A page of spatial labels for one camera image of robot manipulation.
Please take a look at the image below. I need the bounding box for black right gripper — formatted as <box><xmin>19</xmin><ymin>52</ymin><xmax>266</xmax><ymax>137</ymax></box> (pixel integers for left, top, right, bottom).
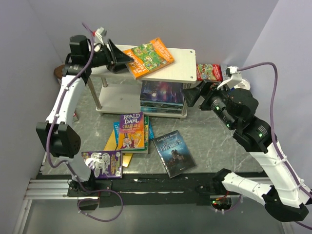
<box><xmin>181</xmin><ymin>78</ymin><xmax>237</xmax><ymax>130</ymax></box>

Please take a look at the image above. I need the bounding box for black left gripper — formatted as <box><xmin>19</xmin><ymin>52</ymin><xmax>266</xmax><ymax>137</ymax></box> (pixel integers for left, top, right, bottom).
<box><xmin>85</xmin><ymin>39</ymin><xmax>135</xmax><ymax>73</ymax></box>

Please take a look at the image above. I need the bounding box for orange Treehouse book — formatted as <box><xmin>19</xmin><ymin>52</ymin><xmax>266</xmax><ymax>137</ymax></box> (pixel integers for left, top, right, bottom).
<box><xmin>123</xmin><ymin>38</ymin><xmax>175</xmax><ymax>79</ymax></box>

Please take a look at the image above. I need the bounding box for Charlie Chocolate Factory book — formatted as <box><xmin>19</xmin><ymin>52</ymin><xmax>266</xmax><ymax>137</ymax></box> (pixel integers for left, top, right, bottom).
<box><xmin>118</xmin><ymin>112</ymin><xmax>145</xmax><ymax>151</ymax></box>

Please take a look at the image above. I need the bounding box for green 104-Storey Treehouse book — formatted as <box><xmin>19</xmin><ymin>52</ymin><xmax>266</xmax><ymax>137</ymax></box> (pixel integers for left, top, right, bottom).
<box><xmin>122</xmin><ymin>116</ymin><xmax>149</xmax><ymax>154</ymax></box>

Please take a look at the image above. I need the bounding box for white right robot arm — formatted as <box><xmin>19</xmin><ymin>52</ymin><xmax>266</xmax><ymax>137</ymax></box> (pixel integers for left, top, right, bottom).
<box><xmin>182</xmin><ymin>81</ymin><xmax>312</xmax><ymax>222</ymax></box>

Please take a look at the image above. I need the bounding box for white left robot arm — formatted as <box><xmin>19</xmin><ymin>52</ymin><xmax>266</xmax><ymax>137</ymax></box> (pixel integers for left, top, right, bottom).
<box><xmin>36</xmin><ymin>35</ymin><xmax>134</xmax><ymax>196</ymax></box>

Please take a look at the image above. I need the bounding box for stack of dark books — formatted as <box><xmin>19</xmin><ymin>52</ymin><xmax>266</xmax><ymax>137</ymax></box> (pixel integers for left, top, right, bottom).
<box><xmin>139</xmin><ymin>80</ymin><xmax>184</xmax><ymax>114</ymax></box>

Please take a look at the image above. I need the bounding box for red game box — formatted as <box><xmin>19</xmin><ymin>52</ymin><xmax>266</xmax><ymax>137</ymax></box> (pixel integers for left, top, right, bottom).
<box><xmin>196</xmin><ymin>64</ymin><xmax>223</xmax><ymax>82</ymax></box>

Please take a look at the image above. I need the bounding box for white two-tier shelf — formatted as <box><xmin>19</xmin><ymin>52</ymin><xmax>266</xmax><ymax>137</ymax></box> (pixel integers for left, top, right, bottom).
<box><xmin>79</xmin><ymin>43</ymin><xmax>197</xmax><ymax>119</ymax></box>

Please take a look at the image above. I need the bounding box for brown twine spool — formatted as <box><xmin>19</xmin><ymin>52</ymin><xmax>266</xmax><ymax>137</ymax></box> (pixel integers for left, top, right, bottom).
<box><xmin>54</xmin><ymin>64</ymin><xmax>65</xmax><ymax>84</ymax></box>

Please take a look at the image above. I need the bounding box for dark Wuthering Heights book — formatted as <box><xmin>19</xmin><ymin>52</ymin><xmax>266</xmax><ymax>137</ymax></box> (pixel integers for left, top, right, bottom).
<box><xmin>153</xmin><ymin>130</ymin><xmax>196</xmax><ymax>178</ymax></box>

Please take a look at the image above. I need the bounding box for blue 26-Storey Treehouse book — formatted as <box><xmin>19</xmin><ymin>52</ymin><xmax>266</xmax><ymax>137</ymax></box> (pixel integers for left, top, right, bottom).
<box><xmin>113</xmin><ymin>117</ymin><xmax>154</xmax><ymax>148</ymax></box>

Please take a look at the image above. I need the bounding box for yellow book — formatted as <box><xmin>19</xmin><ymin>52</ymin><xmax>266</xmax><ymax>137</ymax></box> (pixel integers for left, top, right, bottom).
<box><xmin>104</xmin><ymin>130</ymin><xmax>133</xmax><ymax>168</ymax></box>

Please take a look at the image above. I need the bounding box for purple comic book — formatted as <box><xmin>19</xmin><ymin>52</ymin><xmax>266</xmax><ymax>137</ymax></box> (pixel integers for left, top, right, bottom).
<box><xmin>81</xmin><ymin>151</ymin><xmax>123</xmax><ymax>179</ymax></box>

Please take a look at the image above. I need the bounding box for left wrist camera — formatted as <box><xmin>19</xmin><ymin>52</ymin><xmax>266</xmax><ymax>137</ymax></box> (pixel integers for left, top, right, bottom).
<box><xmin>93</xmin><ymin>27</ymin><xmax>107</xmax><ymax>44</ymax></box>

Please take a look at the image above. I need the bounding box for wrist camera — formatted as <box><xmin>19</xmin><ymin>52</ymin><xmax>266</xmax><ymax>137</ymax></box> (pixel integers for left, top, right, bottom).
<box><xmin>216</xmin><ymin>66</ymin><xmax>242</xmax><ymax>90</ymax></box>
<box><xmin>93</xmin><ymin>27</ymin><xmax>107</xmax><ymax>44</ymax></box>

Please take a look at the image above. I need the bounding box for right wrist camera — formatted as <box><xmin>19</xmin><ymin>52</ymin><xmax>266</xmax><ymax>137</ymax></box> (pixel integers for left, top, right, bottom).
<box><xmin>216</xmin><ymin>66</ymin><xmax>242</xmax><ymax>90</ymax></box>

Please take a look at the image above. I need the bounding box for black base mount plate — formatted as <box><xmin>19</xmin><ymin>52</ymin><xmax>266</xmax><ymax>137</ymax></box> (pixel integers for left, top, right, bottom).
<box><xmin>36</xmin><ymin>172</ymin><xmax>271</xmax><ymax>209</ymax></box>

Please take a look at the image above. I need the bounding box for aluminium rail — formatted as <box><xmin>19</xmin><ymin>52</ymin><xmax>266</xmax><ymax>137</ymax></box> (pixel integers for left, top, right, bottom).
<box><xmin>12</xmin><ymin>179</ymin><xmax>312</xmax><ymax>234</ymax></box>

